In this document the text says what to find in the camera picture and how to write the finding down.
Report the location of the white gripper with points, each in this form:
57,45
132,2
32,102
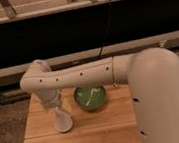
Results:
50,98

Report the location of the black and white rail frame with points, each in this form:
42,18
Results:
111,27

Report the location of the green bowl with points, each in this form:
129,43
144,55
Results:
90,98

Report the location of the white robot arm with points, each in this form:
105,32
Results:
152,75

